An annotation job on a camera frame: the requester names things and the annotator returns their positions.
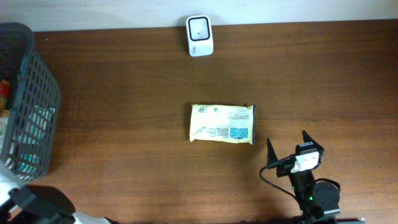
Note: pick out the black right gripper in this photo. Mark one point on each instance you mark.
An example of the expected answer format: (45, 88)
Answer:
(283, 170)

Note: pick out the yellow wet wipes pack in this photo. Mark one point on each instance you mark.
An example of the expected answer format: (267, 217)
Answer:
(223, 123)

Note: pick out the teal green snack pouch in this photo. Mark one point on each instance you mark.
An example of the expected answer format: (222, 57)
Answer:
(32, 141)

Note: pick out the white tube with gold cap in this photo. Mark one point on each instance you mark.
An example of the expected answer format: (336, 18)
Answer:
(5, 115)

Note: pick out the orange red spaghetti packet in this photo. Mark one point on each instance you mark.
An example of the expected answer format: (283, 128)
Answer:
(4, 93)

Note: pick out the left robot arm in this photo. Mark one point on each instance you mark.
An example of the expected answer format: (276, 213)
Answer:
(27, 203)

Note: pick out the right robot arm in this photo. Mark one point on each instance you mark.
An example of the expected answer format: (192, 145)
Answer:
(318, 199)

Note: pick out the white barcode scanner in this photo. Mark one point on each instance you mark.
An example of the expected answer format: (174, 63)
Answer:
(199, 36)

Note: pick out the grey plastic mesh basket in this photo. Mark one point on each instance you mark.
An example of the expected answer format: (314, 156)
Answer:
(31, 82)

